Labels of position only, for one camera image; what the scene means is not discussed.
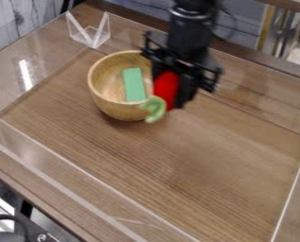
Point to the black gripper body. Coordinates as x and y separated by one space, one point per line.
204 67

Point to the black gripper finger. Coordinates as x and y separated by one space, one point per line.
159 68
187 91

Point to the red plush strawberry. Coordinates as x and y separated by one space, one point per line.
162 101

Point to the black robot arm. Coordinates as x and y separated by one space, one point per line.
194 18

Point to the green rectangular block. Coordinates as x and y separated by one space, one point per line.
135 85

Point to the clear acrylic corner bracket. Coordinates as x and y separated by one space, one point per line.
91 36

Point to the gold metal frame background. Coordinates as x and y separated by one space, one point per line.
281 28

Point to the clear acrylic tray wall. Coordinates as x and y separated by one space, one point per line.
97 212

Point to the black table leg frame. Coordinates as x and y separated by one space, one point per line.
37 234

